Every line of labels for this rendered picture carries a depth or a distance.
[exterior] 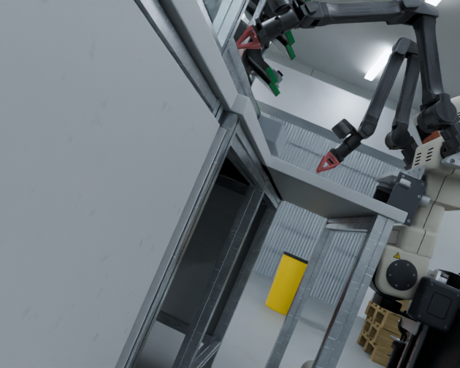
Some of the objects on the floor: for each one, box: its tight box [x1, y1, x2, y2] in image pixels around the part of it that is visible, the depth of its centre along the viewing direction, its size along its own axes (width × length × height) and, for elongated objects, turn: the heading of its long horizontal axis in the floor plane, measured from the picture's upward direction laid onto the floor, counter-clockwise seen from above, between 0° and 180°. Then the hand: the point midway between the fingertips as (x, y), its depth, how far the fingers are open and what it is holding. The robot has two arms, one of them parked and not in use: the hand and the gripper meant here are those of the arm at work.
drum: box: [265, 251, 309, 315], centre depth 529 cm, size 36×36×58 cm
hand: (237, 45), depth 162 cm, fingers closed
